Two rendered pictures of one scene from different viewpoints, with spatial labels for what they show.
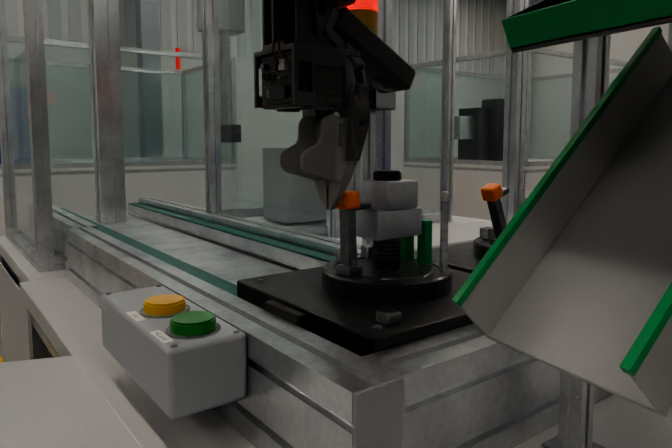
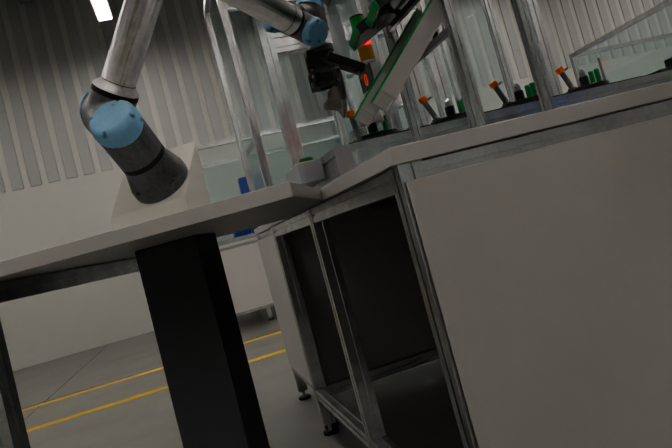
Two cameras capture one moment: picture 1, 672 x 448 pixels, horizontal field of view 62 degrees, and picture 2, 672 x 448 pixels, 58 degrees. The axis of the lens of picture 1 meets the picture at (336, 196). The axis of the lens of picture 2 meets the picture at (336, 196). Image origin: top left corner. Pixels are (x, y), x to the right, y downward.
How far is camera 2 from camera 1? 1.30 m
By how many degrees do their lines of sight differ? 23
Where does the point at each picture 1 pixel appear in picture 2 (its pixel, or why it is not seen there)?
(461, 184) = not seen: hidden behind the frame
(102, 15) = (278, 90)
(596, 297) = not seen: hidden behind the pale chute
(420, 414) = (359, 155)
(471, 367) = (377, 142)
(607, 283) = not seen: hidden behind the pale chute
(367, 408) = (338, 151)
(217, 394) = (315, 176)
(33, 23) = (247, 102)
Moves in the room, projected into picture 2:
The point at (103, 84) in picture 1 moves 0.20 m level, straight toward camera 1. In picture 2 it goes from (286, 126) to (282, 118)
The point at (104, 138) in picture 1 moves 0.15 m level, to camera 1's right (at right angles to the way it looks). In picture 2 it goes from (293, 154) to (322, 145)
